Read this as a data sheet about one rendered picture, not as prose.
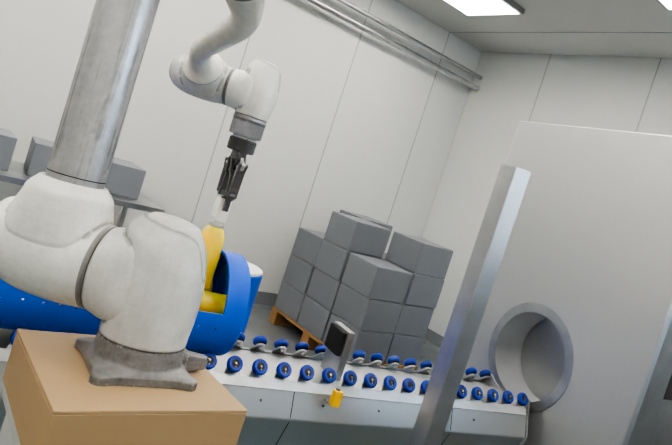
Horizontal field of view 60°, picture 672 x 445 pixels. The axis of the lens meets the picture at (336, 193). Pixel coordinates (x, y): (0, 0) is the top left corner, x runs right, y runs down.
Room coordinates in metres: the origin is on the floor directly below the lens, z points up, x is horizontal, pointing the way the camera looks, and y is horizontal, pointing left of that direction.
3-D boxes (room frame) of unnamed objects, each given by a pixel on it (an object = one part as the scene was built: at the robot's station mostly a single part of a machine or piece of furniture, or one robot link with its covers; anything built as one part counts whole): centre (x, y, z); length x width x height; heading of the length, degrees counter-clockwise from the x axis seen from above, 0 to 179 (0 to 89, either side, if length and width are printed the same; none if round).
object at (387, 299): (5.24, -0.44, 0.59); 1.20 x 0.80 x 1.19; 38
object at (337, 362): (1.82, -0.15, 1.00); 0.10 x 0.04 x 0.15; 29
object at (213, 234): (1.58, 0.28, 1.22); 0.07 x 0.07 x 0.19
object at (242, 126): (1.58, 0.28, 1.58); 0.09 x 0.09 x 0.06
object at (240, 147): (1.58, 0.28, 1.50); 0.08 x 0.07 x 0.09; 29
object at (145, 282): (1.04, 0.26, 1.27); 0.18 x 0.16 x 0.22; 88
